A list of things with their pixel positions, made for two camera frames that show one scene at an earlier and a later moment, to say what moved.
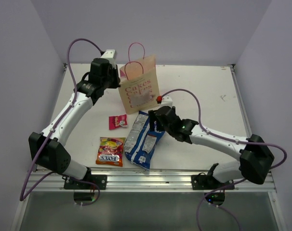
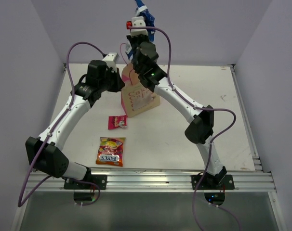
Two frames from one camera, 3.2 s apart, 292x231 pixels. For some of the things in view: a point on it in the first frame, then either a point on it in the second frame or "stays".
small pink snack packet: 117,121 stays
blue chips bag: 141,141 → 142,11
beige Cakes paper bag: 139,84 stays
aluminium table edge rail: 143,179 stays
